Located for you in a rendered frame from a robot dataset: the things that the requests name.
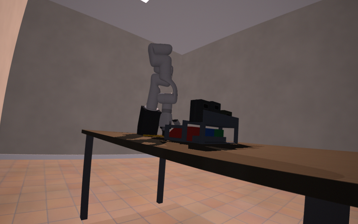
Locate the olive green case with orange latches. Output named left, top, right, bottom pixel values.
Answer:
left=220, top=110, right=232, bottom=116

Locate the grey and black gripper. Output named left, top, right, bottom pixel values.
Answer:
left=159, top=113, right=172, bottom=136

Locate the blue bin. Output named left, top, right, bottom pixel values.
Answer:
left=205, top=128, right=214, bottom=136

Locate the dark grey metal shelf rack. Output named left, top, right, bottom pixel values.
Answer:
left=162, top=110, right=239, bottom=144

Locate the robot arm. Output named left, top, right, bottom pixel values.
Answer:
left=144, top=43, right=177, bottom=113

